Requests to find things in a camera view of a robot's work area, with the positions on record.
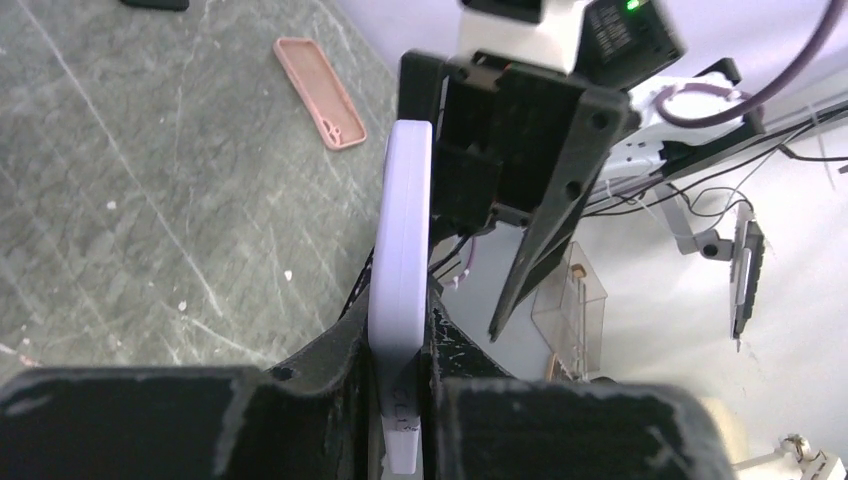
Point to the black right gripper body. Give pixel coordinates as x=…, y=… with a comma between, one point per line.
x=513, y=111

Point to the lavender phone case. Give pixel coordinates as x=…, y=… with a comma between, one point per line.
x=397, y=308

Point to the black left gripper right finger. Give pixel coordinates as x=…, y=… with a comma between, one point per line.
x=480, y=422

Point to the pink phone case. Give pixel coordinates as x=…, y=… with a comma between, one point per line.
x=322, y=92

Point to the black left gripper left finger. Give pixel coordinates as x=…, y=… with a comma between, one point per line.
x=308, y=417

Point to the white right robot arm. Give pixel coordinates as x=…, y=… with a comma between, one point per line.
x=682, y=124

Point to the clear plastic box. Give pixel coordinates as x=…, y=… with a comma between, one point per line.
x=568, y=311

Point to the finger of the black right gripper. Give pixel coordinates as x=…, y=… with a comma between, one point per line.
x=464, y=187
x=595, y=124

